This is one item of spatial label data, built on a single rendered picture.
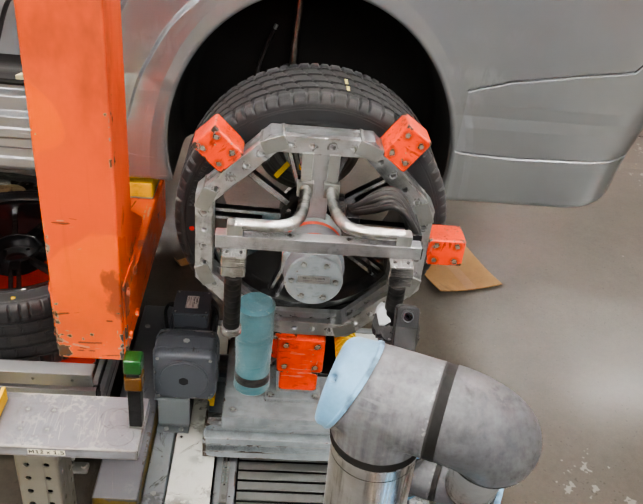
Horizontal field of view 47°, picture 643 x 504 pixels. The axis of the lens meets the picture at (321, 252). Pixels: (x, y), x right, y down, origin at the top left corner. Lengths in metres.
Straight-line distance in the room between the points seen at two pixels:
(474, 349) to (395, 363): 2.03
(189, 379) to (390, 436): 1.30
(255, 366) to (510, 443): 1.00
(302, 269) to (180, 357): 0.62
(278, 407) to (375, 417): 1.34
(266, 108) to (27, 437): 0.91
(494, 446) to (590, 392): 2.02
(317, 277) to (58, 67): 0.66
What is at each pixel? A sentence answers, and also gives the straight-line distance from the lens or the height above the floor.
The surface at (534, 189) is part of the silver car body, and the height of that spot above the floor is 0.80.
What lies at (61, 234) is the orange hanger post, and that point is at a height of 0.88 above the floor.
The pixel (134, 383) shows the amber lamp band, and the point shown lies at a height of 0.60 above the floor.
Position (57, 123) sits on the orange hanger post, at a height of 1.14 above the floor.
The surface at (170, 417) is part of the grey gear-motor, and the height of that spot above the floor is 0.12.
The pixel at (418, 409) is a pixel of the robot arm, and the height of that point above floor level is 1.19.
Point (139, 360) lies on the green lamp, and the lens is 1.67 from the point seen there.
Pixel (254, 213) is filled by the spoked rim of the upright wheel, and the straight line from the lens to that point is 1.79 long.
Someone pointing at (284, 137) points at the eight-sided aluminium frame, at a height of 1.12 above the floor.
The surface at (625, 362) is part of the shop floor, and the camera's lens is 3.07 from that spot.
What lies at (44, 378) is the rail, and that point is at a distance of 2.09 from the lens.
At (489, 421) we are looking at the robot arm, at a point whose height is 1.19.
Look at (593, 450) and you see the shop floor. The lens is 2.65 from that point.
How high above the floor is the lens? 1.77
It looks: 33 degrees down
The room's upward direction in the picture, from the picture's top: 7 degrees clockwise
